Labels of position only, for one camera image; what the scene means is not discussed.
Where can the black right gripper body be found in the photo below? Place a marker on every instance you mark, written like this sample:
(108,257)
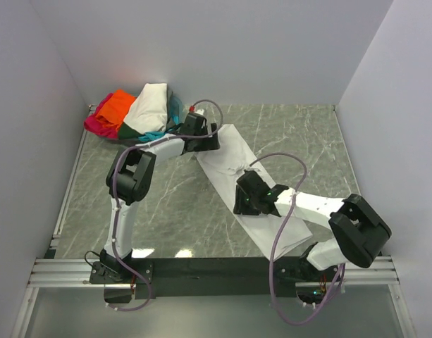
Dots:
(244,204)

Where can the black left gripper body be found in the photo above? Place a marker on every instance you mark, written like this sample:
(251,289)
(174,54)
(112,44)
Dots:
(204,143)

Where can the white t-shirt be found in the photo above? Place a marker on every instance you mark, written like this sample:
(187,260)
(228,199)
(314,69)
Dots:
(233,166)
(149,112)

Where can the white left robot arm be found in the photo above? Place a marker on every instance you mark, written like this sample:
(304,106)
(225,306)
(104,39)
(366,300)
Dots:
(130,177)

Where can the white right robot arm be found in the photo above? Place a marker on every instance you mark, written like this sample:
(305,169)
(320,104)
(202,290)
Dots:
(358,232)

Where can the teal plastic laundry basket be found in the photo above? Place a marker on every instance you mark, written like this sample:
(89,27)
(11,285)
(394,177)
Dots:
(175,108)

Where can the turquoise t-shirt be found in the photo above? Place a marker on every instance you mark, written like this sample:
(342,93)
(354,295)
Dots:
(150,136)

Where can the white t-shirt in basket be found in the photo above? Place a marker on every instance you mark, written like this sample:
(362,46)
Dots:
(149,112)

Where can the orange t-shirt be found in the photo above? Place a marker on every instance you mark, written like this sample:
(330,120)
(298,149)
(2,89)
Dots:
(113,112)

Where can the pink t-shirt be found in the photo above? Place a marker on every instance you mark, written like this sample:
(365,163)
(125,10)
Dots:
(95,126)

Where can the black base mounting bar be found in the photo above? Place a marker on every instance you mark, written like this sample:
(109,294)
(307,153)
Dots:
(167,277)

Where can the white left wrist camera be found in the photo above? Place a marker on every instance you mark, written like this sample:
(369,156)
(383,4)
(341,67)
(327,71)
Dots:
(195,110)

